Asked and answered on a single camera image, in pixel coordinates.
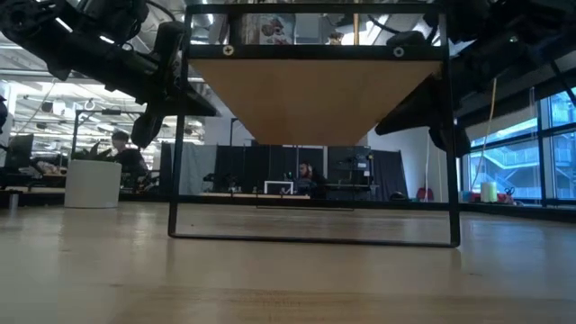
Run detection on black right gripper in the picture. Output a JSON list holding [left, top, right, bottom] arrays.
[[374, 53, 510, 159]]

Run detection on pale green cylinder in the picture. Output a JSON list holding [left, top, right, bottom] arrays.
[[480, 181, 499, 203]]

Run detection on hanging yellow cable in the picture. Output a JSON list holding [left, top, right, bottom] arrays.
[[475, 78, 499, 181]]

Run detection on black framed window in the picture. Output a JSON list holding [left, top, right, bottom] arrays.
[[458, 87, 576, 207]]

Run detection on black computer monitor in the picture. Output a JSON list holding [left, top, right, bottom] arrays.
[[4, 133, 35, 170]]

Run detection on person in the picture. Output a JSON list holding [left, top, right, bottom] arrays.
[[297, 160, 330, 199], [110, 130, 150, 190]]

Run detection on white framed screen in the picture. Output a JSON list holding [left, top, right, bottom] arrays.
[[264, 180, 295, 196]]

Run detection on glass candle jar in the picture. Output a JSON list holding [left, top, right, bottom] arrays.
[[238, 12, 297, 46]]

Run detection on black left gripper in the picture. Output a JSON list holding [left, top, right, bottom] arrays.
[[129, 19, 222, 149]]

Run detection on small plant in white pot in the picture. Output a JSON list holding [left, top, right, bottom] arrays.
[[64, 142, 123, 210]]

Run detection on black aluminium table frame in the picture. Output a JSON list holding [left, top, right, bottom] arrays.
[[0, 188, 576, 224]]

